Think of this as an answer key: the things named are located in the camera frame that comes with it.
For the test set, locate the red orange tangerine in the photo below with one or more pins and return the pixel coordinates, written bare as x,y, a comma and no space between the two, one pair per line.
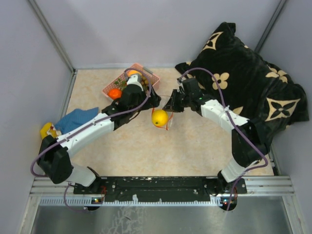
114,93

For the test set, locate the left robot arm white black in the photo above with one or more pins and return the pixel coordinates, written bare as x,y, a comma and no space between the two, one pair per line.
55,153

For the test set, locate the blue cloth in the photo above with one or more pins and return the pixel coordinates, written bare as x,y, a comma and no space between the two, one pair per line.
75,119

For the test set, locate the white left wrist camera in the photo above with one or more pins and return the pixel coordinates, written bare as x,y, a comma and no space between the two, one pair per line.
134,83

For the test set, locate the brown longan bunch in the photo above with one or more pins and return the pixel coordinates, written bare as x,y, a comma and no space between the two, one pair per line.
144,82

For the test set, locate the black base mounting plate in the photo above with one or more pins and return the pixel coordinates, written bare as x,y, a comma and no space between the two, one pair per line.
223,187

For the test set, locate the aluminium frame rail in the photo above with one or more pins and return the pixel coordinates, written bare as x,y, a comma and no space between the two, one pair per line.
250,185

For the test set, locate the white slotted cable duct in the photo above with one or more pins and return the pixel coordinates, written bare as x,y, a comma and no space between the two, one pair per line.
90,201

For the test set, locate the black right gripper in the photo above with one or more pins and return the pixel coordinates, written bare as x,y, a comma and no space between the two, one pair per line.
172,106

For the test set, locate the black floral pillow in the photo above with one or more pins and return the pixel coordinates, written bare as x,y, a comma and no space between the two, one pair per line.
252,87

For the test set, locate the clear zip top bag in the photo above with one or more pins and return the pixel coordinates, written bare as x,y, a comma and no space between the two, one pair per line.
163,102

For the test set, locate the red cherry tomato sprig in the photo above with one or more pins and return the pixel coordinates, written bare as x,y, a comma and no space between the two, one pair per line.
120,83

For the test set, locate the yellow lemon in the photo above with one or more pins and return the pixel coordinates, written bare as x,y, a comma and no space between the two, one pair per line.
159,118

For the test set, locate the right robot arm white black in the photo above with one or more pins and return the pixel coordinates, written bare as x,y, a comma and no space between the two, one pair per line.
248,143

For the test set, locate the orange peach fruit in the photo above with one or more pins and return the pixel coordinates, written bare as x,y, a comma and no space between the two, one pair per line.
132,72

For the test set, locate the pink plastic basket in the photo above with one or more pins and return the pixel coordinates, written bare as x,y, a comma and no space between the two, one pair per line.
155,80

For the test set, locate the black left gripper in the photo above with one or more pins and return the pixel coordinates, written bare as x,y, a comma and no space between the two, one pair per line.
153,100

